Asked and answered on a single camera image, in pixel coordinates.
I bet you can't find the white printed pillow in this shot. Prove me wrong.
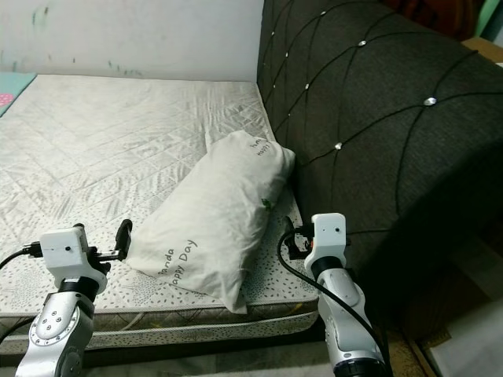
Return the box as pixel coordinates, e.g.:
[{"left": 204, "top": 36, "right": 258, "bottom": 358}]
[{"left": 127, "top": 130, "right": 296, "bottom": 315}]

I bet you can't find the white quilted mattress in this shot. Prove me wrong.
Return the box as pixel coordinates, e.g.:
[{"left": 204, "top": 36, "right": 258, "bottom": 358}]
[{"left": 0, "top": 75, "right": 323, "bottom": 354}]

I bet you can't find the dark grey tufted headboard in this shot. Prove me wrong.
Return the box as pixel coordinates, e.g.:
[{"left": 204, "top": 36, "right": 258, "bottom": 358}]
[{"left": 255, "top": 0, "right": 503, "bottom": 315}]

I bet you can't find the teal mat with coloured shapes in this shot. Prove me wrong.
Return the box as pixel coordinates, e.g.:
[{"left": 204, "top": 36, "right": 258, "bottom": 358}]
[{"left": 0, "top": 72, "right": 38, "bottom": 119}]

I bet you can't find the plain brown cardboard box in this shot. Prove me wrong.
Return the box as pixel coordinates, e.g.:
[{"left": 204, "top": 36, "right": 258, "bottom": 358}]
[{"left": 460, "top": 35, "right": 503, "bottom": 75}]

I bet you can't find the dark red cloth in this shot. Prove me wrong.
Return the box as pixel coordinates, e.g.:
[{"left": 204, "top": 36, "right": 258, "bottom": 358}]
[{"left": 385, "top": 0, "right": 480, "bottom": 20}]

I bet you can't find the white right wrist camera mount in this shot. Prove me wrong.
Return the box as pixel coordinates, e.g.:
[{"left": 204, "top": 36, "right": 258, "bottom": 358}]
[{"left": 305, "top": 212, "right": 349, "bottom": 272}]

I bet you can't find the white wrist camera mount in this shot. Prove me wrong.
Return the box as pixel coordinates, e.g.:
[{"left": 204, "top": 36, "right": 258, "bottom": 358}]
[
  {"left": 305, "top": 212, "right": 349, "bottom": 272},
  {"left": 39, "top": 225, "right": 107, "bottom": 291}
]

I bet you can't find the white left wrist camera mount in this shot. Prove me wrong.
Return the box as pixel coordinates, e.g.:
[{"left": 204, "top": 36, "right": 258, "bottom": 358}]
[{"left": 39, "top": 225, "right": 107, "bottom": 291}]

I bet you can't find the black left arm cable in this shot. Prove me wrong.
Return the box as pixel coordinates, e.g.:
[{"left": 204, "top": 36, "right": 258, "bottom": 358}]
[{"left": 0, "top": 245, "right": 44, "bottom": 346}]

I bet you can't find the dark bed frame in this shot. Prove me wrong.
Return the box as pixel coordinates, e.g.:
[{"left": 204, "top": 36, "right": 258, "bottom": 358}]
[{"left": 0, "top": 310, "right": 323, "bottom": 370}]

